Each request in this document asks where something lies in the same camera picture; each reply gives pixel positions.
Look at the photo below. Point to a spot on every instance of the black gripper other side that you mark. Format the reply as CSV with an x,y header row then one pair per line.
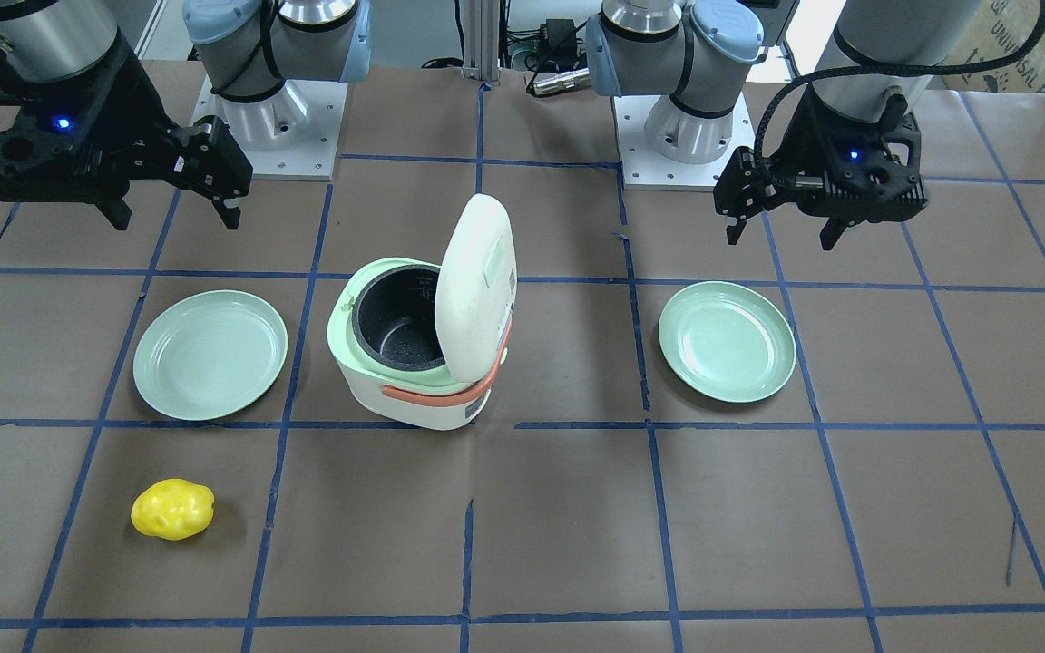
x,y
802,138

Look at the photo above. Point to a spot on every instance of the black gripper potato side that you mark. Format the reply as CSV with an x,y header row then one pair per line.
x,y
134,116

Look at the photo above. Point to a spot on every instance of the white rice cooker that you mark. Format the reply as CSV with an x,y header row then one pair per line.
x,y
423,343

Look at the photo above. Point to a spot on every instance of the green plate far from potato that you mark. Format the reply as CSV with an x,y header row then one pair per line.
x,y
727,341

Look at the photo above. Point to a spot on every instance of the green plate near potato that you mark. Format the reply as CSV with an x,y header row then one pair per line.
x,y
210,355

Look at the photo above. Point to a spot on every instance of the yellow toy potato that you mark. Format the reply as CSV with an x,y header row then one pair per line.
x,y
173,509

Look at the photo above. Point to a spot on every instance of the cardboard box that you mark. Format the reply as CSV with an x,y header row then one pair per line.
x,y
996,30

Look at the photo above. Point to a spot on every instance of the aluminium frame post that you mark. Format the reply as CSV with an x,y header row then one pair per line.
x,y
483,25

